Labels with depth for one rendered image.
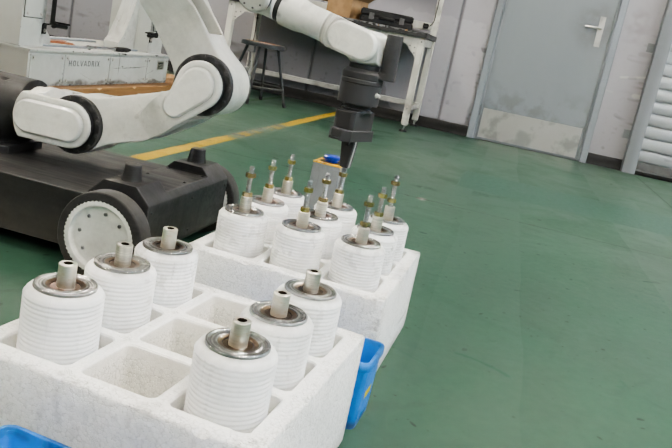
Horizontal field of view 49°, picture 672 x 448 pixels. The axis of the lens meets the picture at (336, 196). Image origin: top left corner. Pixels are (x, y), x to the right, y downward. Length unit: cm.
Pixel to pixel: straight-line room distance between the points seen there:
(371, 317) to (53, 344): 59
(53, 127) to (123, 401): 112
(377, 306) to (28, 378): 62
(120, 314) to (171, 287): 12
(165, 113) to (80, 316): 89
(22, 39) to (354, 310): 292
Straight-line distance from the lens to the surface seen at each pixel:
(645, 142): 647
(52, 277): 99
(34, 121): 193
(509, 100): 643
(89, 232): 167
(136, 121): 184
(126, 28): 499
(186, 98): 172
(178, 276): 113
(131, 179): 169
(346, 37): 154
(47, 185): 177
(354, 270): 134
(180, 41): 178
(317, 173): 177
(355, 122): 155
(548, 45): 643
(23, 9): 395
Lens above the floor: 61
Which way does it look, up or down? 12 degrees down
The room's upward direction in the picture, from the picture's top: 11 degrees clockwise
